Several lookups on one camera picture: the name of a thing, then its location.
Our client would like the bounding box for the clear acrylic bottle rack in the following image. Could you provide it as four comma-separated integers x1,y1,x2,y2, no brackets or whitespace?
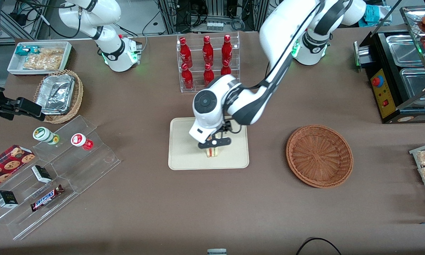
177,32,240,94

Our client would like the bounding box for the brown round wicker basket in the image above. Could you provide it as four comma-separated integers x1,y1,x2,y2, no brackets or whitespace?
286,124,354,188

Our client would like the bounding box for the Snickers chocolate bar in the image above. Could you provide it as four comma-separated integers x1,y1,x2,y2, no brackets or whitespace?
30,184,65,213

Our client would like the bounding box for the red cookie box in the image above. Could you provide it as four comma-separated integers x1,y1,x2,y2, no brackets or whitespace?
0,144,36,194

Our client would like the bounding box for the red label white drink bottle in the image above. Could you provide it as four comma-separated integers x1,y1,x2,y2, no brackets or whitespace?
70,133,94,151

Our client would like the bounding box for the steel warmer pan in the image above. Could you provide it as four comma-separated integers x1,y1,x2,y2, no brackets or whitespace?
399,67,425,107
385,34,425,68

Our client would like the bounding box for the white rectangular snack bin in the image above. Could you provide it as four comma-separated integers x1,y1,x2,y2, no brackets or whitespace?
7,41,73,76

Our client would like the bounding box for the small black carton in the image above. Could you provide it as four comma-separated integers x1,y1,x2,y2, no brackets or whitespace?
0,190,19,208
31,165,53,183

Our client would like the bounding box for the clear bag of crackers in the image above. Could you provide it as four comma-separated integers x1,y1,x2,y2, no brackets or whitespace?
23,47,65,70

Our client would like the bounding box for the beige plastic serving tray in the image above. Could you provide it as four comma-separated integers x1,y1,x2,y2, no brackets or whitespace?
168,116,250,171

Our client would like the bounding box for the black loop cable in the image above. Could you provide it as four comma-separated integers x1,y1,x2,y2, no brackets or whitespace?
295,237,342,255

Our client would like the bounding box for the light oval wicker basket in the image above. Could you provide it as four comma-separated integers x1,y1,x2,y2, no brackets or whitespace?
33,69,84,124

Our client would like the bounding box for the clear acrylic stepped display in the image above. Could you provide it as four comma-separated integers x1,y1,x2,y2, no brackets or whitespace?
0,115,122,241

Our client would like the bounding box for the stack of foil trays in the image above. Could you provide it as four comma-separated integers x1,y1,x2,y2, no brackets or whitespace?
35,74,75,115

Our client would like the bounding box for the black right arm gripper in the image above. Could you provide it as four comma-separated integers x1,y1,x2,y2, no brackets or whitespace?
0,81,46,122

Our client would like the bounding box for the teal plastic bag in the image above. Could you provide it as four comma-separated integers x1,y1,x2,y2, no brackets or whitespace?
362,5,391,24

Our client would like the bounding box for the black food warmer machine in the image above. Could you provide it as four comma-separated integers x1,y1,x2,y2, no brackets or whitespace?
353,5,425,124

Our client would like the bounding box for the green label white drink bottle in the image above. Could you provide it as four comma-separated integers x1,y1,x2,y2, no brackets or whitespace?
33,126,60,145

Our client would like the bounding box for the teal snack packet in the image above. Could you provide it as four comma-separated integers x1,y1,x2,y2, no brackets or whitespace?
15,45,40,56

